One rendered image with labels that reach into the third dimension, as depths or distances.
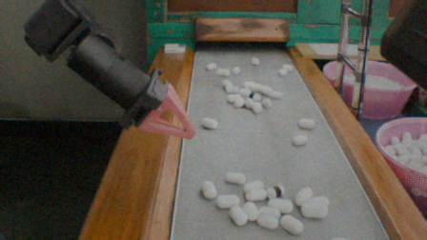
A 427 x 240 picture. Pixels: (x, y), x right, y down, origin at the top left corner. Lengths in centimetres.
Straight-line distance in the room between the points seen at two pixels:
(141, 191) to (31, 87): 204
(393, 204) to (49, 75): 218
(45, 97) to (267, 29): 158
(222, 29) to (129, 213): 89
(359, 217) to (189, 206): 25
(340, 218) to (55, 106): 216
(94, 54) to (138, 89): 7
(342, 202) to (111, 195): 35
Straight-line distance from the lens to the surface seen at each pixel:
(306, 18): 147
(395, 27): 30
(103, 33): 65
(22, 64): 262
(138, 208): 62
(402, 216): 64
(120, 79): 59
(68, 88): 256
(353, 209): 68
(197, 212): 65
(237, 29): 140
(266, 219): 61
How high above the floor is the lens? 112
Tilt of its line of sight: 24 degrees down
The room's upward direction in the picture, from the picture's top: straight up
